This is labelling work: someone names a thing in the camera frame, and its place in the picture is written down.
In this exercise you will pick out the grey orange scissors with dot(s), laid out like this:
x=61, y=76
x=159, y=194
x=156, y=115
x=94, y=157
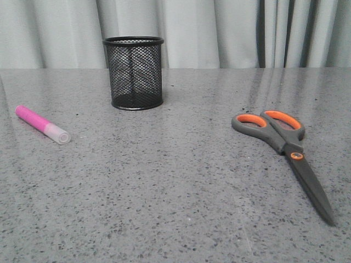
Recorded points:
x=284, y=134

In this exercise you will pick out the pink marker pen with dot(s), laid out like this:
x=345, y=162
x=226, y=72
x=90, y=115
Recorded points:
x=48, y=128

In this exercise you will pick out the grey curtain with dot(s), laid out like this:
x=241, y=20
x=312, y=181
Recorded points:
x=197, y=34

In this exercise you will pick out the black mesh pen cup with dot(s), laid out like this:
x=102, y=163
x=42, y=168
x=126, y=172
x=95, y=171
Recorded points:
x=135, y=71

